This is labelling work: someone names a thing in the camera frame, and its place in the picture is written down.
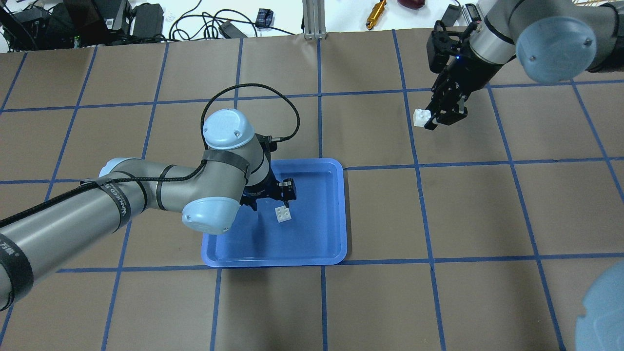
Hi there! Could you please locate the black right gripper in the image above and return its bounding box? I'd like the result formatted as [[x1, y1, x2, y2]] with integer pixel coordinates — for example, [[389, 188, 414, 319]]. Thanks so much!
[[424, 22, 488, 131]]

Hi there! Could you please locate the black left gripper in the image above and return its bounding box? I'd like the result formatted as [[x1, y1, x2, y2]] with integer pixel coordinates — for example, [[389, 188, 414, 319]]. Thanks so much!
[[240, 134, 297, 211]]

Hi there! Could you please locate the white block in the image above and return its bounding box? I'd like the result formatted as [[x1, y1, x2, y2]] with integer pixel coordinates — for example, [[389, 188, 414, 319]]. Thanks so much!
[[274, 205, 292, 223], [412, 109, 432, 128]]

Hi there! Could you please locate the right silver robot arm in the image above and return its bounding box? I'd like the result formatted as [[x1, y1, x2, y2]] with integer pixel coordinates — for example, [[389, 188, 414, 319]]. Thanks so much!
[[412, 0, 624, 130]]

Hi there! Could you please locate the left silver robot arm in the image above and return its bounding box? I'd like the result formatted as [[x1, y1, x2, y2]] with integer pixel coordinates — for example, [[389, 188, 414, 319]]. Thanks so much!
[[0, 109, 297, 310]]

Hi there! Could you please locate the blue plastic tray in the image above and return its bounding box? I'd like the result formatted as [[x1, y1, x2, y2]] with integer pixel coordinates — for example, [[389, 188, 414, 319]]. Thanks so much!
[[201, 158, 348, 268]]

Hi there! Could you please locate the brass cylinder tool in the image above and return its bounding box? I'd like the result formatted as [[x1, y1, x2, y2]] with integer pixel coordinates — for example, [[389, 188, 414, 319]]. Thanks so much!
[[365, 0, 387, 31]]

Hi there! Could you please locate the small blue black device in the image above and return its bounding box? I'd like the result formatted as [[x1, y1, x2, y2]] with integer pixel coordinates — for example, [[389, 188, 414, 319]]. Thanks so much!
[[255, 8, 274, 28]]

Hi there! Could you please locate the black power adapter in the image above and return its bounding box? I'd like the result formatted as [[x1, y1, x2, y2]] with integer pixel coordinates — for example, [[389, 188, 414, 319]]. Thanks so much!
[[132, 3, 164, 38]]

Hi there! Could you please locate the aluminium frame post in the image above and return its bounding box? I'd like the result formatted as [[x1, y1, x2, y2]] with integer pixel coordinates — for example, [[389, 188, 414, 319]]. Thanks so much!
[[302, 0, 327, 40]]

